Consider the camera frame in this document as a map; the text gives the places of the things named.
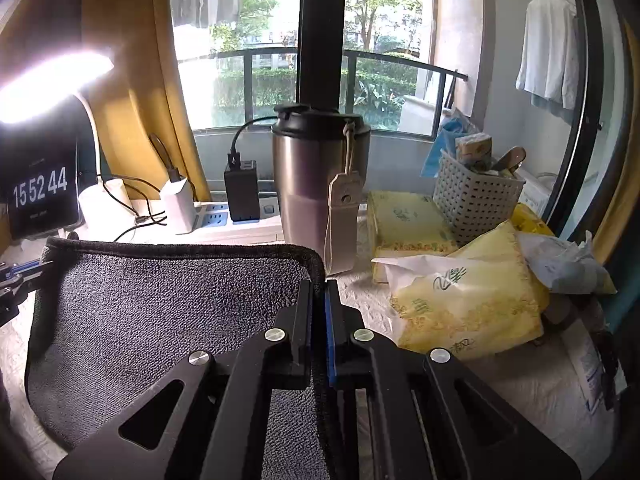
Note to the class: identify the crumpled white plastic bag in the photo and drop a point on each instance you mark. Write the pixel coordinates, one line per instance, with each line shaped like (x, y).
(560, 260)

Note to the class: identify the digital clock display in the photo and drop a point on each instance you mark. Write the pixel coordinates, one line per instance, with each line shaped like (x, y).
(40, 185)

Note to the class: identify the blue plastic bag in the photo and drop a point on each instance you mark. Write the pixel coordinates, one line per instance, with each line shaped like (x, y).
(445, 140)

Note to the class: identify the white charger plug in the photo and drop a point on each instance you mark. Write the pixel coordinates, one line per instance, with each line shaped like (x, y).
(177, 205)

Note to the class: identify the white hanging shirt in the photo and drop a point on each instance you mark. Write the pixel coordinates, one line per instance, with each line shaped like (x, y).
(547, 50)

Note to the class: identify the white plastic basket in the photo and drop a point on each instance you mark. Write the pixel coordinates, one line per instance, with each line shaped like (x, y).
(475, 200)

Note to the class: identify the stainless steel travel mug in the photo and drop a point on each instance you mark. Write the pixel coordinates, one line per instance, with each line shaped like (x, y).
(320, 180)

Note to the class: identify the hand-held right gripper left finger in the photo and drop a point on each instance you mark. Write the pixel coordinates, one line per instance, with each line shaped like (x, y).
(306, 310)

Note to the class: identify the white power strip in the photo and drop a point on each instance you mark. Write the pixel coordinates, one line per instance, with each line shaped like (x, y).
(220, 222)

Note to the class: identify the white desk lamp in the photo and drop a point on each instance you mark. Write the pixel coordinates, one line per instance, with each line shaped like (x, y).
(55, 80)

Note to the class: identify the opened yellow tissue pack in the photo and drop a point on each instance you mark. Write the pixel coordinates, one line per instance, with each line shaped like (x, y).
(465, 295)

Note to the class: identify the dark grey towel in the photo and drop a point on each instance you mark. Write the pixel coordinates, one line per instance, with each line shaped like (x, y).
(150, 300)

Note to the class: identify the yellow curtain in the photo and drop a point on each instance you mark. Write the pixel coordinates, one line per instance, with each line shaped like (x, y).
(135, 75)

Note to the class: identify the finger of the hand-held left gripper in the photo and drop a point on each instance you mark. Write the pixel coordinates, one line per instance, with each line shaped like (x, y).
(20, 272)

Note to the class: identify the black balcony railing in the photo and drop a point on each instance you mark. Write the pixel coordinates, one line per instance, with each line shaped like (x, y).
(330, 60)

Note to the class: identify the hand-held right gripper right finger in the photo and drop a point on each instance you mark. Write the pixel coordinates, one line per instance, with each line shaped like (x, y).
(331, 320)

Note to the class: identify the black charger block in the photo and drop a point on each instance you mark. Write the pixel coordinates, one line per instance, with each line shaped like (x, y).
(242, 190)

